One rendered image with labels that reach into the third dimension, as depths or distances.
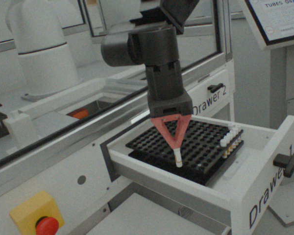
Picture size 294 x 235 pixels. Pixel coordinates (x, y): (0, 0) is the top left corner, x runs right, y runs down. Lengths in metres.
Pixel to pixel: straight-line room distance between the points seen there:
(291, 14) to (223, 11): 0.42
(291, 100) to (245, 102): 0.84
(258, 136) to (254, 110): 1.67
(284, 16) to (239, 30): 0.86
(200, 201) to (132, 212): 0.22
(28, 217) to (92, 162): 0.17
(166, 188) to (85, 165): 0.19
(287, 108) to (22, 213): 1.33
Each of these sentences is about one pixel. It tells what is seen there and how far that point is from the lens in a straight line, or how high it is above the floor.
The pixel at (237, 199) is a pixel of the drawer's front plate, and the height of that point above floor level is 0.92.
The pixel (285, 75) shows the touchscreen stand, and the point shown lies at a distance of 1.43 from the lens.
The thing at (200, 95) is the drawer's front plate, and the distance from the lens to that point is 0.84.
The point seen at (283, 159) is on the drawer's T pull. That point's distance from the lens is 0.50.
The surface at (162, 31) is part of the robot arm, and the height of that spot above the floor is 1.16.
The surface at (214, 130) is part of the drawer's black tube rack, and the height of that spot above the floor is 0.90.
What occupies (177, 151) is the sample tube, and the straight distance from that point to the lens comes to 0.45.
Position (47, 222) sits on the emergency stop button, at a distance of 0.50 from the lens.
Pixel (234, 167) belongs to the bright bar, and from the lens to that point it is 0.57.
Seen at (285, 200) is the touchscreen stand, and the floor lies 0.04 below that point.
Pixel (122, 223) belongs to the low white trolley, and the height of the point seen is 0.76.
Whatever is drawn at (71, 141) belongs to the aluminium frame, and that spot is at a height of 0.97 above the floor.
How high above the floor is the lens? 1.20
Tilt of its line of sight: 23 degrees down
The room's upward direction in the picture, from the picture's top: 11 degrees counter-clockwise
